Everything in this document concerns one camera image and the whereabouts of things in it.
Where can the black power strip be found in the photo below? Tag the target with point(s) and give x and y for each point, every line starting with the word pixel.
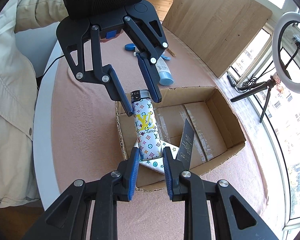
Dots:
pixel 231 80

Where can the patterned white lighter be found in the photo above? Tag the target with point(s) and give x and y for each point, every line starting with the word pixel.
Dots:
pixel 147 135

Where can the blue phone stand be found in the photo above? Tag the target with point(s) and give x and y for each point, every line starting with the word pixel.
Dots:
pixel 165 57

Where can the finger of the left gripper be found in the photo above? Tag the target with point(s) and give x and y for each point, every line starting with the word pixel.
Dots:
pixel 150 62
pixel 100 72

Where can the wooden clothespin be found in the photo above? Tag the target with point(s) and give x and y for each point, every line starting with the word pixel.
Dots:
pixel 171 52

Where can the large wooden board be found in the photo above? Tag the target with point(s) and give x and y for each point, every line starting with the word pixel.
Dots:
pixel 216 30

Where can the cardboard box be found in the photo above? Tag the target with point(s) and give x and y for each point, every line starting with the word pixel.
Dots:
pixel 217 132

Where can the beige jacket person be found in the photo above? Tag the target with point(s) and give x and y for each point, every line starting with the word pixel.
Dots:
pixel 18 96

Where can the black card box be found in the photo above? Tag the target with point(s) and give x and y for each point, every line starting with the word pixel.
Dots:
pixel 186 145

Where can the tissue pack with dots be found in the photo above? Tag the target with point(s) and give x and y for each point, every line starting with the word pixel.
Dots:
pixel 157 165

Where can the blue round lid container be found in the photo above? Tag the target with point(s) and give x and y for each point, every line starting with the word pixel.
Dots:
pixel 130 47

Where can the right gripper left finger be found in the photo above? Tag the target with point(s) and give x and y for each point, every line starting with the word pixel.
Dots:
pixel 89 207

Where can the white ring light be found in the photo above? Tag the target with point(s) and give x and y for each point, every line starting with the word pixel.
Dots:
pixel 285 20

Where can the white lotion bottle blue cap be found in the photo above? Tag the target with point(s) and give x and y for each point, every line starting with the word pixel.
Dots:
pixel 165 75

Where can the black tripod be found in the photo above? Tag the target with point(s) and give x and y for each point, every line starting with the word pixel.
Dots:
pixel 256 88

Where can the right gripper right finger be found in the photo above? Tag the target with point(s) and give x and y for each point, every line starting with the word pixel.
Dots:
pixel 211 205

